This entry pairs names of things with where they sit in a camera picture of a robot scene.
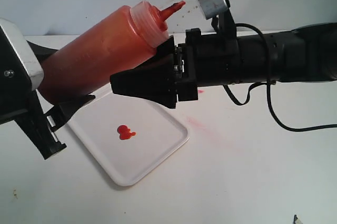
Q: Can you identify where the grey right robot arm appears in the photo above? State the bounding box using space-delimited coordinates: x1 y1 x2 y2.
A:
110 0 336 109

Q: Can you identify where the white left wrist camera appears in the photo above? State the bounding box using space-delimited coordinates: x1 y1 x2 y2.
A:
1 18 44 91

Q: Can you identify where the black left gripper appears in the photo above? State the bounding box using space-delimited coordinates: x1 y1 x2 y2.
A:
1 40 96 159

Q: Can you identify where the white rectangular plastic tray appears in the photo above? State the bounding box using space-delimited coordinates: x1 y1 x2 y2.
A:
68 88 189 187

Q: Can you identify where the red sauce squeeze bottle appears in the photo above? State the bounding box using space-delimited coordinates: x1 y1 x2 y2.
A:
38 1 185 105

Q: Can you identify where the dark object at table corner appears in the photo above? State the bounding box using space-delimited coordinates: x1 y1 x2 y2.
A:
293 215 301 224

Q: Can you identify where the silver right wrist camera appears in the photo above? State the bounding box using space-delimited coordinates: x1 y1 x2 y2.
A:
197 0 230 20

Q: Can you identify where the red sauce blob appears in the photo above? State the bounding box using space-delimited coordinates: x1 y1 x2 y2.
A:
117 125 136 140

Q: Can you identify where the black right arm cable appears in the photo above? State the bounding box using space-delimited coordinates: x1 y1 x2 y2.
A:
222 23 337 133

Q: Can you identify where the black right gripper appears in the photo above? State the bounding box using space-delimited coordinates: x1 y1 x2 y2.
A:
110 9 239 109

